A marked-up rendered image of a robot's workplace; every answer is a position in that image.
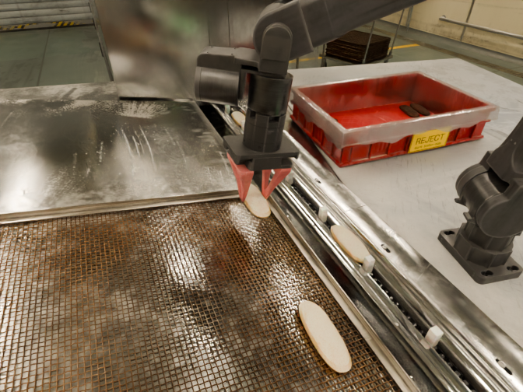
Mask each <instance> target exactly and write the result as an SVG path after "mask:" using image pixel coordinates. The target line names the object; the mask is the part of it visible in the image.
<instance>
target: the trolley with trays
mask: <svg viewBox="0 0 523 392"><path fill-rule="evenodd" d="M404 11H405V10H404V9H403V10H402V14H401V17H400V20H399V23H398V28H397V30H396V33H395V38H394V40H393V44H392V46H391V51H392V49H393V47H394V44H395V39H396V37H397V34H398V29H399V27H400V23H401V21H402V17H403V13H404ZM374 24H375V21H373V25H372V28H371V31H370V33H365V32H361V31H357V30H352V31H349V32H348V33H346V34H345V35H343V36H342V37H340V38H338V39H336V40H333V41H331V42H328V43H327V44H326V45H327V48H326V49H325V50H326V52H325V59H324V66H323V67H327V63H326V58H327V59H329V60H333V61H337V62H340V63H343V64H346V65H359V64H362V62H363V60H366V61H365V64H367V65H368V64H377V63H379V62H382V61H384V63H385V62H386V63H388V59H391V58H393V55H392V56H390V57H389V56H387V55H388V54H387V53H388V49H389V44H390V41H391V38H390V37H384V36H380V35H377V34H372V32H373V29H374Z"/></svg>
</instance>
